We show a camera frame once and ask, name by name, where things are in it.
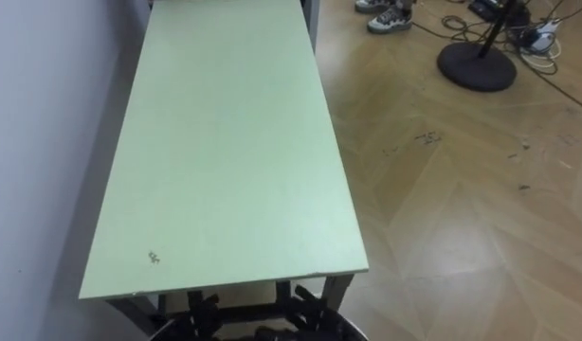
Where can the black round base stand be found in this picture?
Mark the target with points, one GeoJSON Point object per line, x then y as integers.
{"type": "Point", "coordinates": [476, 64]}

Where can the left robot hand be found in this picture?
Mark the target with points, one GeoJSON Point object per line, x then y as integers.
{"type": "Point", "coordinates": [205, 313]}

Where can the robot body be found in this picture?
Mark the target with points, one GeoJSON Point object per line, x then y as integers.
{"type": "Point", "coordinates": [272, 334]}

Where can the white power strip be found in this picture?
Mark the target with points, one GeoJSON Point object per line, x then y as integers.
{"type": "Point", "coordinates": [543, 39]}

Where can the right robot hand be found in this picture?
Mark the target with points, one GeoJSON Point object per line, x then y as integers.
{"type": "Point", "coordinates": [310, 310]}

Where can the pale green top desk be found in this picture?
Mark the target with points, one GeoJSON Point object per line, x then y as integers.
{"type": "Point", "coordinates": [224, 151]}

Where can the grey furniture panel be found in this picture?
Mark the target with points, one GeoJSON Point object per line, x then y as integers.
{"type": "Point", "coordinates": [311, 21]}

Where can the black device box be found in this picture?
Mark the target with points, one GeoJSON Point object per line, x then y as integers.
{"type": "Point", "coordinates": [485, 8]}

